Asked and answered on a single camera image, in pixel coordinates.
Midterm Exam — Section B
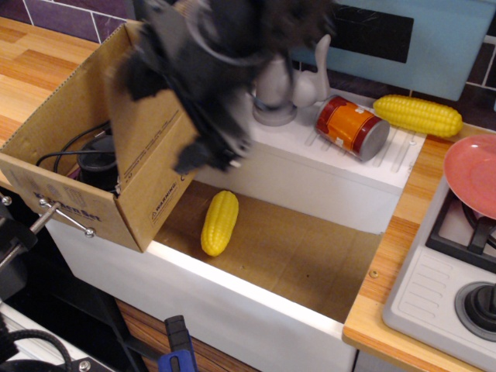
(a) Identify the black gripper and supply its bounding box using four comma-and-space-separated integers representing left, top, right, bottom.
115, 7, 267, 174

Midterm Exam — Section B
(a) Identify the brown cardboard kitchen set box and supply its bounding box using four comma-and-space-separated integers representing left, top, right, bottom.
1, 22, 196, 251

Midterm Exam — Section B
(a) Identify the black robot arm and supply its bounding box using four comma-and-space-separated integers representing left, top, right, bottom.
119, 1, 336, 174

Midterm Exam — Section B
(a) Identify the black round device in box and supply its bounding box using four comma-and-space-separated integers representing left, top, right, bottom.
77, 135, 118, 192

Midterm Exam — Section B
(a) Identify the yellow toy corn in sink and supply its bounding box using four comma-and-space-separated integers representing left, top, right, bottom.
201, 191, 239, 257

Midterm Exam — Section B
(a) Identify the grey toy faucet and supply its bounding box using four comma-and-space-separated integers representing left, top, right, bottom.
253, 34, 332, 126

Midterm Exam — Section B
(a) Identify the red orange toy can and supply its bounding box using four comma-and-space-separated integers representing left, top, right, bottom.
315, 95, 391, 161

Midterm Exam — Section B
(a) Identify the white toy sink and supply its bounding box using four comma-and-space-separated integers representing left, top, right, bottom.
48, 111, 425, 371

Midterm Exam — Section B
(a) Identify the black clamp body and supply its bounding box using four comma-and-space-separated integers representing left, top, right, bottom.
1, 203, 37, 301

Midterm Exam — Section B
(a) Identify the yellow toy corn on counter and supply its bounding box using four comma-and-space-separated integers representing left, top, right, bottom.
373, 95, 463, 138

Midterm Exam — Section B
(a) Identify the light blue chalkboard panel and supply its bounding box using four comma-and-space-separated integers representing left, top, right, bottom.
286, 0, 496, 101

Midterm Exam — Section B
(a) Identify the pink toy plate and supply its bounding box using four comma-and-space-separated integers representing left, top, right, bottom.
443, 134, 495, 219

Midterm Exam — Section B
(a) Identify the white toy stove top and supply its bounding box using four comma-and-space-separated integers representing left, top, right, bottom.
383, 181, 495, 371

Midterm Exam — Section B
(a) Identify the black stove burner grate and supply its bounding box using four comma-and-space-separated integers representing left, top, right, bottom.
425, 191, 495, 273

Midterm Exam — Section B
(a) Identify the black stove knob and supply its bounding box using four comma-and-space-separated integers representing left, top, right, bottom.
454, 281, 495, 343

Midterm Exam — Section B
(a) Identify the black cable in box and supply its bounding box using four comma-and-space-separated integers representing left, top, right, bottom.
36, 120, 117, 175

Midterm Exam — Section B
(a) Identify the metal clamp screw handle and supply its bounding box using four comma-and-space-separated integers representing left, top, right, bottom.
30, 198, 96, 239

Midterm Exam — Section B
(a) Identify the blue black clamp handle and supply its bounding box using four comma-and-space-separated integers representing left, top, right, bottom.
157, 315, 198, 372

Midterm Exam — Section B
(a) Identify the black braided cable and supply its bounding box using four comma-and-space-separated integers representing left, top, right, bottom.
0, 309, 74, 372

